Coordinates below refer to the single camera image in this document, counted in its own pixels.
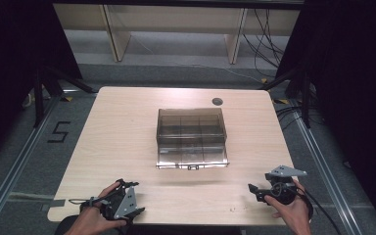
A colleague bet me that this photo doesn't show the person's right hand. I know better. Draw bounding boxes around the person's right hand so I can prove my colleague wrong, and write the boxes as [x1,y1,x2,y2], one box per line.
[263,179,313,235]

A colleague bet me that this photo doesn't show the light wooden shelf unit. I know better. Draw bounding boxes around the light wooden shelf unit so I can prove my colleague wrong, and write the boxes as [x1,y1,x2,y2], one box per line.
[52,3,302,65]

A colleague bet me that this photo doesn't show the aluminium floor rail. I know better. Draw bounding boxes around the aluminium floor rail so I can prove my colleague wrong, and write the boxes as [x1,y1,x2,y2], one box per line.
[289,107,364,235]
[0,94,64,231]

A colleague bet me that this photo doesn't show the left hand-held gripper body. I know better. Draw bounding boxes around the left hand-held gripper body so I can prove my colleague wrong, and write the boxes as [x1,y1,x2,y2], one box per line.
[101,185,139,221]

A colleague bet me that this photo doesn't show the black floor cables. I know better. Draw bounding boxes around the black floor cables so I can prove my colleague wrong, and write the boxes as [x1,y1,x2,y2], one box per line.
[274,103,326,132]

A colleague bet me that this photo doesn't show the black metal stand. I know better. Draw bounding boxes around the black metal stand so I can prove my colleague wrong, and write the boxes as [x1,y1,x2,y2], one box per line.
[32,66,96,129]
[259,65,311,129]

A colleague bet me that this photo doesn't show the smoky clear plastic compartment box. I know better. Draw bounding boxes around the smoky clear plastic compartment box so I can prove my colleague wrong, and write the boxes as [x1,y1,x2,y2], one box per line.
[155,107,230,171]

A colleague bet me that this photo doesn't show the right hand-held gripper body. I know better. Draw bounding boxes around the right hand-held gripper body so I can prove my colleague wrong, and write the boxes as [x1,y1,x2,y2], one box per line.
[263,164,308,206]

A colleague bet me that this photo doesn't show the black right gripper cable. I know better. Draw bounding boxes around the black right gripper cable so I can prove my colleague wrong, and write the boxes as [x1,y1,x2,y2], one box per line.
[302,187,342,235]

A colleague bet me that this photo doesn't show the bundle of black hanging cables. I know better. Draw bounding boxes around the bundle of black hanging cables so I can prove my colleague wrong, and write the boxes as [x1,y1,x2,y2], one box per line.
[242,9,290,79]

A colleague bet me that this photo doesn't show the person's left hand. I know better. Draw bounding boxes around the person's left hand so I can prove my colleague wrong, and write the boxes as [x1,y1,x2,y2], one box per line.
[65,180,129,235]

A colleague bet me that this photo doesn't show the grey floor tape strip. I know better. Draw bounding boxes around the grey floor tape strip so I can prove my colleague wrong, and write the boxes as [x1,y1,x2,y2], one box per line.
[40,199,67,212]

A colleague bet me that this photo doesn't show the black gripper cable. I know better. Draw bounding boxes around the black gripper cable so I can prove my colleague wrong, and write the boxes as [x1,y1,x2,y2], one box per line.
[68,194,118,207]
[302,187,342,235]

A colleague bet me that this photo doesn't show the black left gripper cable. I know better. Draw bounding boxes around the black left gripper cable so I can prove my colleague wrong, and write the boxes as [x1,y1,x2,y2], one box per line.
[68,194,118,207]

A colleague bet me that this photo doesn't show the black curtain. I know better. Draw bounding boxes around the black curtain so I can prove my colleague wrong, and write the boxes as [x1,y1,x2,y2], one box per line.
[273,0,376,235]
[0,0,83,169]

